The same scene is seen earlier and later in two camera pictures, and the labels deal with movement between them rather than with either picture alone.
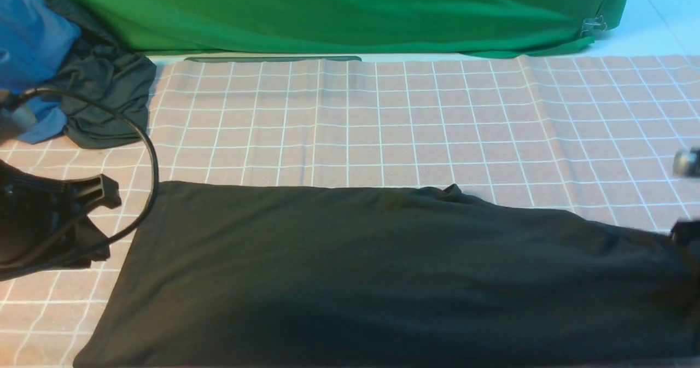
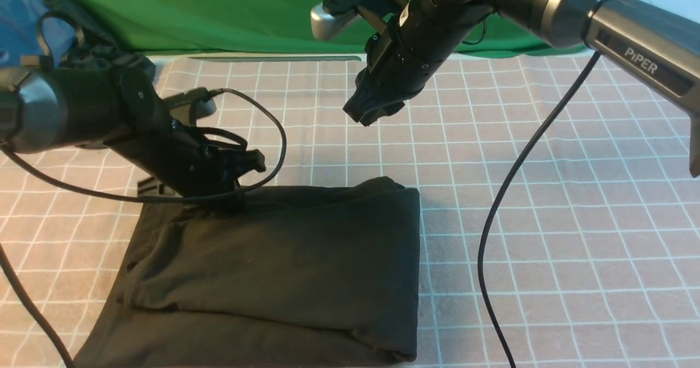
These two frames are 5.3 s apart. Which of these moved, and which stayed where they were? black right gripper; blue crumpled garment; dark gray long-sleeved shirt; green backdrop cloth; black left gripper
Moved: dark gray long-sleeved shirt; black right gripper; black left gripper
Stayed: blue crumpled garment; green backdrop cloth
